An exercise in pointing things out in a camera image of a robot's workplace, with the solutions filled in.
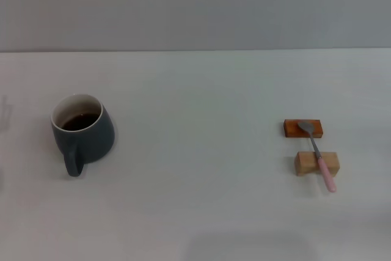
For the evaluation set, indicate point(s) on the light wooden arch block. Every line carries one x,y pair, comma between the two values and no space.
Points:
307,163

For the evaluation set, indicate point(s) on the dark brown wooden block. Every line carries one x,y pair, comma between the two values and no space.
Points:
290,129

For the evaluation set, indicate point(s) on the dark grey ceramic coffee mug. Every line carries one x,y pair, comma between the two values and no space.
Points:
88,145

